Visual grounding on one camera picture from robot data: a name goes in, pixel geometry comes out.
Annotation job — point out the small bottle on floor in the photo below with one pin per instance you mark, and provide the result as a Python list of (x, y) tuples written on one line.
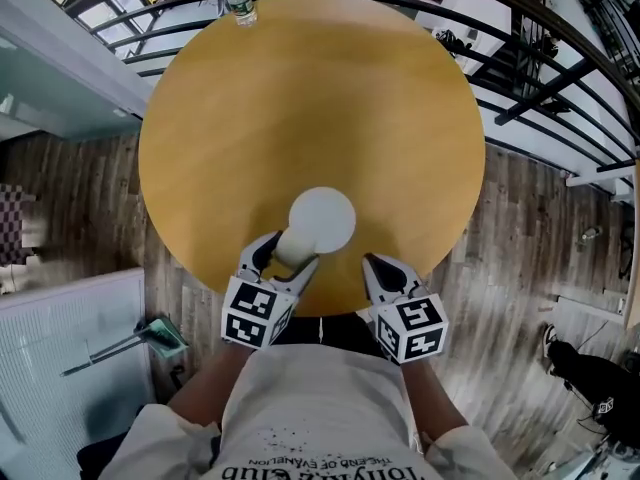
[(591, 233)]

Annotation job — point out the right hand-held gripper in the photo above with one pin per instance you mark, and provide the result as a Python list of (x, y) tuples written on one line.
[(412, 328)]

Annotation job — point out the person's left forearm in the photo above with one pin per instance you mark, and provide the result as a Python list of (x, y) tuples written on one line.
[(210, 388)]

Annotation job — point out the white ribbed cabinet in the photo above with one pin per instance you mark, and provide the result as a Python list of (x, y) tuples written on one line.
[(65, 368)]

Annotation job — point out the checkered floor mat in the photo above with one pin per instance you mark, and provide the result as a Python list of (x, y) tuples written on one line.
[(12, 223)]

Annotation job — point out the black metal railing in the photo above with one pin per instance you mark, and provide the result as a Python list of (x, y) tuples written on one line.
[(540, 68)]

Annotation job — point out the person's black trousers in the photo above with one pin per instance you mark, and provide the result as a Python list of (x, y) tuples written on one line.
[(340, 330)]

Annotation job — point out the black bag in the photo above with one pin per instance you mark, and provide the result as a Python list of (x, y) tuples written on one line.
[(595, 383)]

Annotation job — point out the black and white shoe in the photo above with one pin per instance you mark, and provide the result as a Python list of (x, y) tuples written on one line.
[(549, 343)]

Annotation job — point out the round wooden table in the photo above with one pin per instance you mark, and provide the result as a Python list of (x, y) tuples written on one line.
[(310, 118)]

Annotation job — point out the white light bulb item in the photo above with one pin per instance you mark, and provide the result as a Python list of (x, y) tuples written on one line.
[(324, 215)]

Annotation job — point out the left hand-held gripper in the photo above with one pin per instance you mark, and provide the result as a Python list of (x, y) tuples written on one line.
[(255, 313)]

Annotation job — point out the person's white printed shirt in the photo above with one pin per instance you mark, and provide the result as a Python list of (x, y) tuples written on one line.
[(320, 408)]

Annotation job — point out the person's right forearm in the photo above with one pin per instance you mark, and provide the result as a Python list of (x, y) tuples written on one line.
[(430, 403)]

